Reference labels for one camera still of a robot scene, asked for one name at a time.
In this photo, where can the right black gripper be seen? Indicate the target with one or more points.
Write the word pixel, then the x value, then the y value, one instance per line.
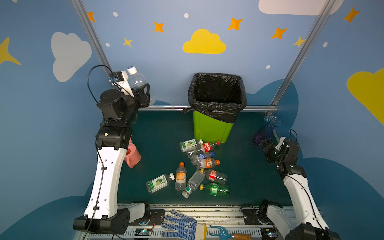
pixel 268 147

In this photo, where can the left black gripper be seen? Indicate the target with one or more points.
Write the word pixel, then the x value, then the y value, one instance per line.
pixel 142 98

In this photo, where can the clear ribbed water bottle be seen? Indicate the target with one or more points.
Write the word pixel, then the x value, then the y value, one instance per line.
pixel 137 79

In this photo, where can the green Sprite bottle yellow cap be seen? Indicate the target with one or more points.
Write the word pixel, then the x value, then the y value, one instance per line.
pixel 216 190

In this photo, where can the orange red label bottle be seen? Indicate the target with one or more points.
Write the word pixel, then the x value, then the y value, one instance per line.
pixel 207 163

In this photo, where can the clear bottle green label front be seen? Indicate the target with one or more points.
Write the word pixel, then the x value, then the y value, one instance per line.
pixel 193 183

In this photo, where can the large lime label bottle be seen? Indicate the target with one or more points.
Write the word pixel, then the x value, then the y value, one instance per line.
pixel 159 183

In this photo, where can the orange label bottle front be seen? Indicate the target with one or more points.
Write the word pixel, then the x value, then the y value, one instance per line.
pixel 181 177

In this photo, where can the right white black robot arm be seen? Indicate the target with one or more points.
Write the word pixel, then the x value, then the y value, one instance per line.
pixel 309 224

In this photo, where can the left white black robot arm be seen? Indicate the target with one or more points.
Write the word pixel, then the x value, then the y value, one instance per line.
pixel 102 215

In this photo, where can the lime label bottle near bin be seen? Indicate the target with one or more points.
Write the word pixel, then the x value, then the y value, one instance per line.
pixel 190 145

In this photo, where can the green plastic trash bin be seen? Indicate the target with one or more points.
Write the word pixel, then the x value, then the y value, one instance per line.
pixel 209 129

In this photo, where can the black bin liner bag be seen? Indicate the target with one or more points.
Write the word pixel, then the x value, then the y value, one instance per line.
pixel 219 96

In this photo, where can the purple glass vase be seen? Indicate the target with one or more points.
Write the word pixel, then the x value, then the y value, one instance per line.
pixel 267 130

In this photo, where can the pink plastic watering can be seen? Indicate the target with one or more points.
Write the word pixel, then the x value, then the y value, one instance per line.
pixel 133 157

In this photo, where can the red label bottle lying front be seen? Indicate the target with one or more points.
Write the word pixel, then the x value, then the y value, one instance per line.
pixel 216 177

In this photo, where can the red cola bottle lying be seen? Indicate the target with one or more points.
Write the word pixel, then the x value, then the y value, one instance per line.
pixel 203 148

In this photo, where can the right green circuit board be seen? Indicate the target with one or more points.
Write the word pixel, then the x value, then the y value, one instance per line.
pixel 269 233

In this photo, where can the green circuit board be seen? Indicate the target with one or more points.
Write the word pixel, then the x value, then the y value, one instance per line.
pixel 269 233
pixel 143 232

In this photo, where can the blue dotted work glove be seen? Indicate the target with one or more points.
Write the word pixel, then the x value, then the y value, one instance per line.
pixel 182 227

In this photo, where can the left green circuit board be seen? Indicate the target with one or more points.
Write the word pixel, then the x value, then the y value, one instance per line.
pixel 143 232

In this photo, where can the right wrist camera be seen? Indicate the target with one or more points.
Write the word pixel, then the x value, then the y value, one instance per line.
pixel 280 143

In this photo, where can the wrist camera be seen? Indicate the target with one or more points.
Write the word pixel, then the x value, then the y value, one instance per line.
pixel 120 79
pixel 280 143

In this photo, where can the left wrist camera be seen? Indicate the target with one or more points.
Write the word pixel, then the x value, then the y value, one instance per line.
pixel 120 79

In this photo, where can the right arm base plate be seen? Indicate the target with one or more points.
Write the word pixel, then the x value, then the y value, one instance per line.
pixel 251 216

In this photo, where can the teal garden fork wooden handle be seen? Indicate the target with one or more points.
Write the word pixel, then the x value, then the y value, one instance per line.
pixel 224 235

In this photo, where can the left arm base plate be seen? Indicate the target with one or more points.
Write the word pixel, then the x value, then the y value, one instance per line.
pixel 155 217

